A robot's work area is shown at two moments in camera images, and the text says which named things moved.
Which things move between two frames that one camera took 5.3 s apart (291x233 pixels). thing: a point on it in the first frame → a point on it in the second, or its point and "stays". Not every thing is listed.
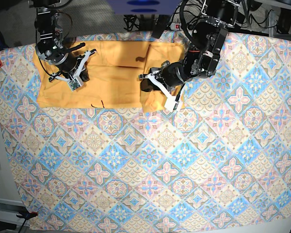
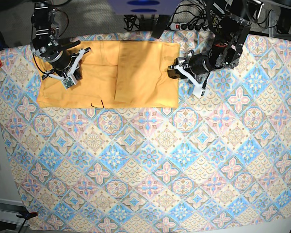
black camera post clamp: (161, 24) stays
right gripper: (168, 75) → (194, 65)
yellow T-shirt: (114, 79) stays
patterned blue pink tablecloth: (225, 158) stays
